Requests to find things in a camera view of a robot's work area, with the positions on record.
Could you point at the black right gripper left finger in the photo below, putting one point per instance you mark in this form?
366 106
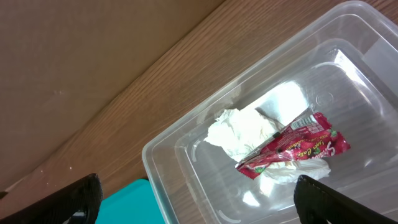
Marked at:
78 202

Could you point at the teal plastic tray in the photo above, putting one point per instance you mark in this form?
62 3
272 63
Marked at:
134 204

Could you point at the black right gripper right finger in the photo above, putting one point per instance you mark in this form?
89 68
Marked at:
317 203

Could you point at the red snack wrapper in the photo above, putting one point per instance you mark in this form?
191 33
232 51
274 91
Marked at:
308 137

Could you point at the white napkin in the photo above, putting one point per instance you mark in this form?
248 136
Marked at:
239 132

